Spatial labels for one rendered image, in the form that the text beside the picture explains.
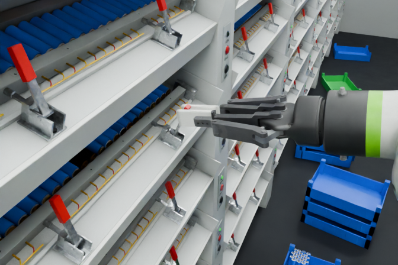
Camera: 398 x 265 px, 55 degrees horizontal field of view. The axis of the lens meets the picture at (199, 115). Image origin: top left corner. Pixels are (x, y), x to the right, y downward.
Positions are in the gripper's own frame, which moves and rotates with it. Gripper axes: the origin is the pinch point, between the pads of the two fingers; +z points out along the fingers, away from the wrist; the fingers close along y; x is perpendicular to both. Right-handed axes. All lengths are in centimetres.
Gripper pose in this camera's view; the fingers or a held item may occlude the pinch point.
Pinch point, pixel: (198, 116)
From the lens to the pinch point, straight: 64.3
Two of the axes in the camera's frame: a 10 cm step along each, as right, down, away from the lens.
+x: -1.8, -8.8, -4.4
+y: 4.1, -4.7, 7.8
